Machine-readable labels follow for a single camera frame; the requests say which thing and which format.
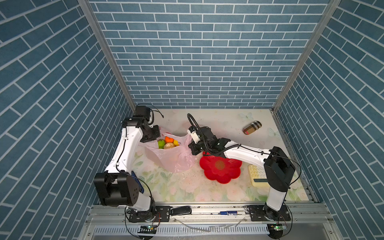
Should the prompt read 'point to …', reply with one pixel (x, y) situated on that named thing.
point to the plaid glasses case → (251, 127)
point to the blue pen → (228, 213)
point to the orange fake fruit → (168, 139)
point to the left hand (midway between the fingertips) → (157, 135)
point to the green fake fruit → (161, 143)
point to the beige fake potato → (168, 145)
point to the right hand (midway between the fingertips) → (187, 144)
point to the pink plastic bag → (175, 160)
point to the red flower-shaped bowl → (219, 169)
